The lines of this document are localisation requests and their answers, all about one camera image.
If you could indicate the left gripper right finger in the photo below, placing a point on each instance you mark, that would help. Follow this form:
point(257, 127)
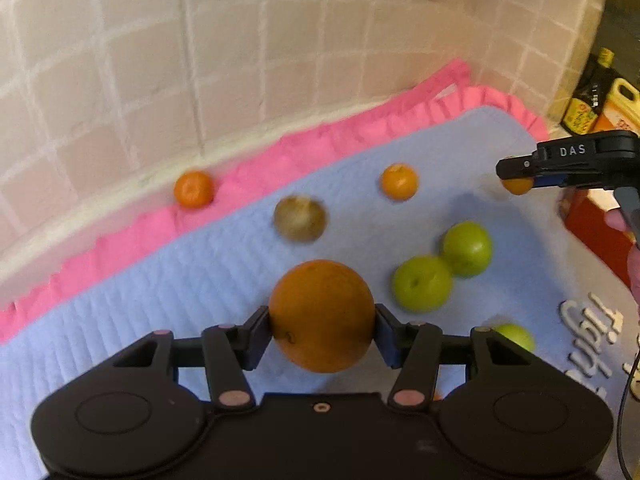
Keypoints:
point(414, 350)

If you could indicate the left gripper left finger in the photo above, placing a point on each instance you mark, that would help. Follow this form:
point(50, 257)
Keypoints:
point(231, 350)

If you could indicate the mandarin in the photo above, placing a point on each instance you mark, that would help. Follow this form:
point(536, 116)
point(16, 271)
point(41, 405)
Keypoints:
point(194, 189)
point(399, 182)
point(518, 186)

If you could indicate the large orange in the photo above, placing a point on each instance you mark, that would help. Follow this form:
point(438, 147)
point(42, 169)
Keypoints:
point(322, 315)

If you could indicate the green apple front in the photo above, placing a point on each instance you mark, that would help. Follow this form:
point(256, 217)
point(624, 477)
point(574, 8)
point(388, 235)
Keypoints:
point(517, 334)

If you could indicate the green apple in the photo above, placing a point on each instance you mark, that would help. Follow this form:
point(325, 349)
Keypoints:
point(517, 334)
point(467, 249)
point(422, 283)

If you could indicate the person's right hand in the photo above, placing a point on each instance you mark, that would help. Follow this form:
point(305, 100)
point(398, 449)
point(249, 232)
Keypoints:
point(615, 220)

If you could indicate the yellow detergent jug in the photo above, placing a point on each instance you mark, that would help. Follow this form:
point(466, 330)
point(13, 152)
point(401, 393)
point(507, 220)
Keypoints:
point(621, 109)

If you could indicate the green apple left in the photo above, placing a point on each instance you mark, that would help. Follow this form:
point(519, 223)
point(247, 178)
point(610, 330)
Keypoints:
point(422, 283)

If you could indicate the dark soy sauce bottle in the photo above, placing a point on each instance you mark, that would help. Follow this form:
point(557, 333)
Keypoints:
point(588, 99)

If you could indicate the green apple middle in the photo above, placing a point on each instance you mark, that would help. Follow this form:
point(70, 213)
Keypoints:
point(467, 249)

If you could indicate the blue quilted mat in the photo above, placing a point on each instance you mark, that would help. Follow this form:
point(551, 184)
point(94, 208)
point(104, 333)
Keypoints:
point(540, 276)

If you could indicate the small brown kiwi back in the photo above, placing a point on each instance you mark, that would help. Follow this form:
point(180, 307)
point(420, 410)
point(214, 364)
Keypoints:
point(300, 219)

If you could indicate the mandarin on pink cloth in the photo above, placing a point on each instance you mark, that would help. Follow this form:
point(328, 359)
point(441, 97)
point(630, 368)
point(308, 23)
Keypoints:
point(194, 189)

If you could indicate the pink ruffled cloth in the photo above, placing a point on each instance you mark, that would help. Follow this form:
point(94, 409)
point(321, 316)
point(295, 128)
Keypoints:
point(444, 96)

